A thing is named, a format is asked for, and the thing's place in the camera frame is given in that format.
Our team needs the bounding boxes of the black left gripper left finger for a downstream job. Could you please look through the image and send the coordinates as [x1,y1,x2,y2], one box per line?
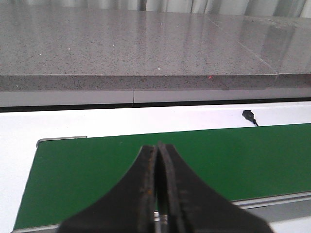
[57,146,157,233]

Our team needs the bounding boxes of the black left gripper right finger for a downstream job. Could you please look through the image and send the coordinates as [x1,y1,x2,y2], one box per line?
[157,143,272,233]

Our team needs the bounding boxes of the green conveyor belt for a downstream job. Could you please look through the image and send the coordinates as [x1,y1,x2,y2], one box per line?
[13,123,311,230]

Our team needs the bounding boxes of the grey stone counter slab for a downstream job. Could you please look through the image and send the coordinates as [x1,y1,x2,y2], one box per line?
[208,15,311,87]
[0,2,276,91]

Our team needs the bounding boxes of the white pleated curtain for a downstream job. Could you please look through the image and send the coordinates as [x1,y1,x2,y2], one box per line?
[136,0,311,18]

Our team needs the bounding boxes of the black connector with cable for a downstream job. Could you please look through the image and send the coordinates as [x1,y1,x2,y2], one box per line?
[242,110,258,126]

